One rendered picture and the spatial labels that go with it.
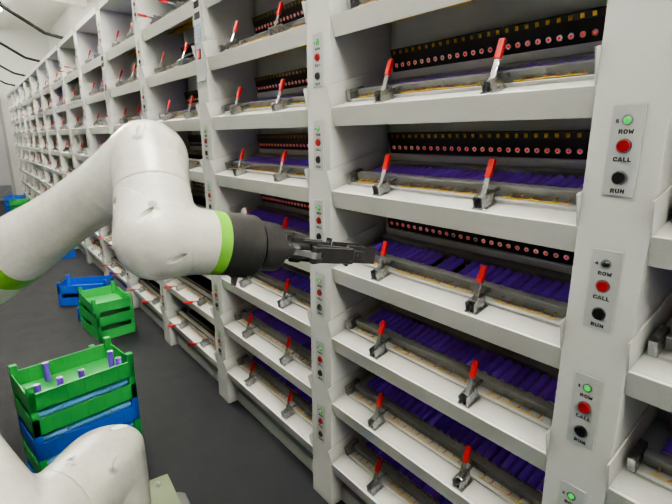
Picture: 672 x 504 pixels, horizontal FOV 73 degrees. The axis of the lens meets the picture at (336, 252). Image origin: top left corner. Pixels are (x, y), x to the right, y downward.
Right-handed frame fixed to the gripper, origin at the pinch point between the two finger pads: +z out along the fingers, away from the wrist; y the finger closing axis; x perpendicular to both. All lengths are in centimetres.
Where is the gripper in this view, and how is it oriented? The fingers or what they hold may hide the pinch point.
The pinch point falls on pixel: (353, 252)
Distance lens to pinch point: 81.9
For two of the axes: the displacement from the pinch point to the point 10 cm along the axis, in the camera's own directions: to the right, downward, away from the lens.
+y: 6.2, 1.9, -7.6
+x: 1.6, -9.8, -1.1
